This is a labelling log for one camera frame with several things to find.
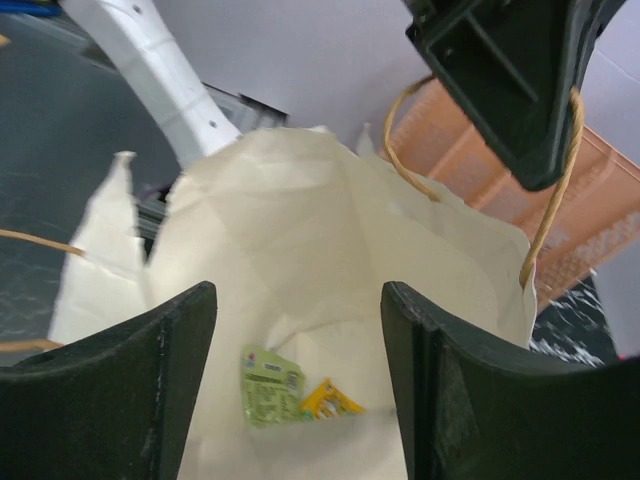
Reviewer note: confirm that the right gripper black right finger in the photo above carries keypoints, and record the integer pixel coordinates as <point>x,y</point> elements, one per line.
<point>473,406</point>

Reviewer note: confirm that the brown paper bag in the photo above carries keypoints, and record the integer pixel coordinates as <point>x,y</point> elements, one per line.
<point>298,234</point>

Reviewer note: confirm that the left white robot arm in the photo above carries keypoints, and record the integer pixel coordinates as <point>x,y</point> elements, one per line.
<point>134,37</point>

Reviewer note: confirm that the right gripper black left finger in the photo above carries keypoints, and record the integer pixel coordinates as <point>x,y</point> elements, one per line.
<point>115,405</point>

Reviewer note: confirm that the green small snack packet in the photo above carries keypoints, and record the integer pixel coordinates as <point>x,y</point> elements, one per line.
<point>272,388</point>

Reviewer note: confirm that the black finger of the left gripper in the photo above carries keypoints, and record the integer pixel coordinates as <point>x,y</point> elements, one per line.
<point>510,66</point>

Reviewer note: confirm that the yellow M&M candy bag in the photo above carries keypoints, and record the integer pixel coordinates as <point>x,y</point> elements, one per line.
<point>327,402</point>

